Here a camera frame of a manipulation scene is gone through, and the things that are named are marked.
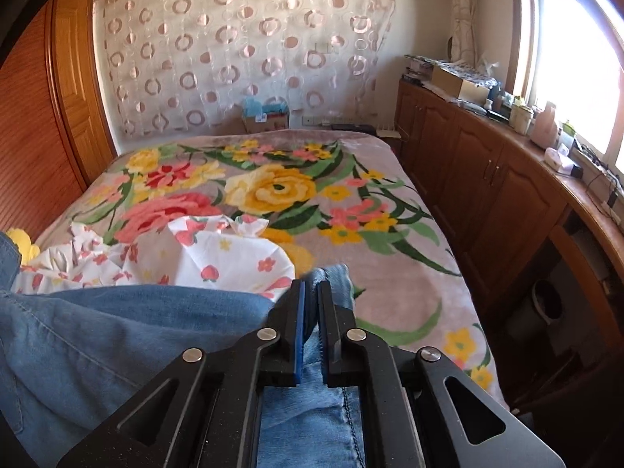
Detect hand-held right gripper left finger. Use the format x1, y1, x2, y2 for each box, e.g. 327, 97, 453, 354
56, 279, 306, 468

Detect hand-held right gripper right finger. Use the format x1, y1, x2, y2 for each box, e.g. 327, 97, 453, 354
317, 280, 566, 468

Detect blue denim pants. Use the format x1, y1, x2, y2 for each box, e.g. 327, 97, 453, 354
0, 231, 366, 468

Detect white strawberry print sheet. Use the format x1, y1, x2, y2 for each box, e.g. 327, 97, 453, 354
12, 214, 296, 303

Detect floral plush blanket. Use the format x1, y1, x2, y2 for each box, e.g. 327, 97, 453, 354
34, 129, 510, 413

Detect cardboard box with blue packets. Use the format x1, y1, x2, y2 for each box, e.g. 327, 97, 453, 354
240, 97, 291, 133

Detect white round pot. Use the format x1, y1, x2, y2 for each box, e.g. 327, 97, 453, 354
531, 278, 566, 323

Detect long wooden cabinet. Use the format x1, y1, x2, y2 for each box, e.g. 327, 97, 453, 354
392, 78, 624, 430

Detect plain cardboard box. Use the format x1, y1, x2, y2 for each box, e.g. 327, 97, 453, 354
431, 66, 491, 103

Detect yellow plush toy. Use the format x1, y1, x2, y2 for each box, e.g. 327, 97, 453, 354
5, 227, 42, 261

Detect white jar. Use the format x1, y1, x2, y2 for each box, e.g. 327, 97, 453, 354
508, 105, 534, 136

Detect small white box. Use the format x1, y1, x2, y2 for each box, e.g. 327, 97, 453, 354
543, 146, 576, 172

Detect pink bottle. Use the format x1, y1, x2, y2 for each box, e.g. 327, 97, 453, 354
530, 101, 559, 149

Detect sheer circle pattern curtain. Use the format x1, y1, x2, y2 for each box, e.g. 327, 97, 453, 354
92, 0, 395, 140

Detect wooden louvred wardrobe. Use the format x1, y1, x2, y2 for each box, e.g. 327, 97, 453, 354
0, 0, 118, 239

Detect black cable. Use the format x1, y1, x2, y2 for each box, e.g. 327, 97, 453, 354
584, 160, 624, 222

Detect wooden frame window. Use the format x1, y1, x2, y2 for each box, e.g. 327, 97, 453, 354
507, 0, 624, 157

